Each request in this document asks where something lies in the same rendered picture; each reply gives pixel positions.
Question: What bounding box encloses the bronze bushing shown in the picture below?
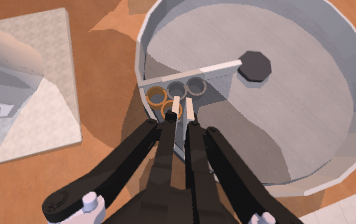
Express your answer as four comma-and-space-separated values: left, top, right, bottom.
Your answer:
161, 100, 182, 121
146, 86, 167, 110

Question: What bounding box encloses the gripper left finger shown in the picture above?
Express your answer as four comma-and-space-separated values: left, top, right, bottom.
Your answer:
42, 96, 180, 224

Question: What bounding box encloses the grey metal bushing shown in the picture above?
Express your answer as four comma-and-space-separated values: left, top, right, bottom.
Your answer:
186, 77, 206, 101
174, 120, 184, 143
166, 81, 187, 104

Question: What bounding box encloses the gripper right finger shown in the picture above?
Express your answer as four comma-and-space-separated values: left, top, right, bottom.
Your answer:
183, 98, 304, 224

